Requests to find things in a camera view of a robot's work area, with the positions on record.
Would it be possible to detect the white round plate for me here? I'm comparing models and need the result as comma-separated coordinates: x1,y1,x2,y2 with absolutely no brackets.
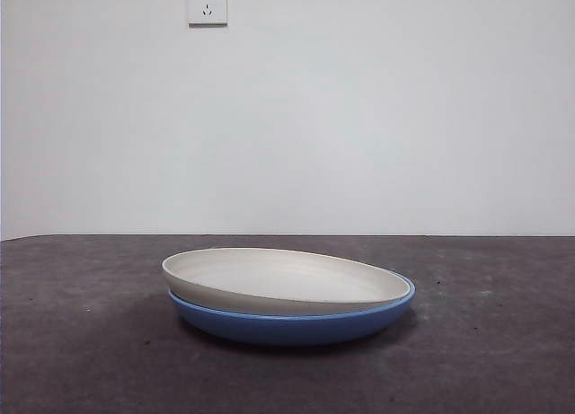
161,246,411,317

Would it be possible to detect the blue round plate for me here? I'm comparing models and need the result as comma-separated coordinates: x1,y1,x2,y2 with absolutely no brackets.
168,274,417,348

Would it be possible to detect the white wall power socket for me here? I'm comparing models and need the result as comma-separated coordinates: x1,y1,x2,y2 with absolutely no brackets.
187,0,229,28

